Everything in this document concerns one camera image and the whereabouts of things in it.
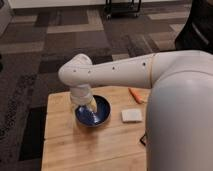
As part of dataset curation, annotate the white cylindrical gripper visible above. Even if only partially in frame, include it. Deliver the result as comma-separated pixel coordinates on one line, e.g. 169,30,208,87
70,84,97,114

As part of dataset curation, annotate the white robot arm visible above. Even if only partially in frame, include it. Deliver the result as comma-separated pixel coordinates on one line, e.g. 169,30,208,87
58,50,213,171

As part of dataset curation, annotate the dark blue ceramic bowl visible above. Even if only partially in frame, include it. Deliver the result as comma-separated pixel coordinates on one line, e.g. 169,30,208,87
75,95,111,127

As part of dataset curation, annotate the white sponge block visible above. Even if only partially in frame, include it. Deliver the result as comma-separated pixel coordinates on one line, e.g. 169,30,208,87
121,109,142,122

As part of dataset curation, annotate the orange carrot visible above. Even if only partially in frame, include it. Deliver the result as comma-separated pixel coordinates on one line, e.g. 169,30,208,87
128,88,146,104

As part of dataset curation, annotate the black orange snack packet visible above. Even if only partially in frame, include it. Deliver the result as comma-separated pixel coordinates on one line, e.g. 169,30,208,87
139,133,146,146

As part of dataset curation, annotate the black wheeled cart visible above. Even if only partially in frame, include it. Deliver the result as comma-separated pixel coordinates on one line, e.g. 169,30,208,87
104,0,142,19

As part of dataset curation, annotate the black office chair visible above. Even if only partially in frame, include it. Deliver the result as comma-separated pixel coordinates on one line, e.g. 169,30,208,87
175,0,213,54

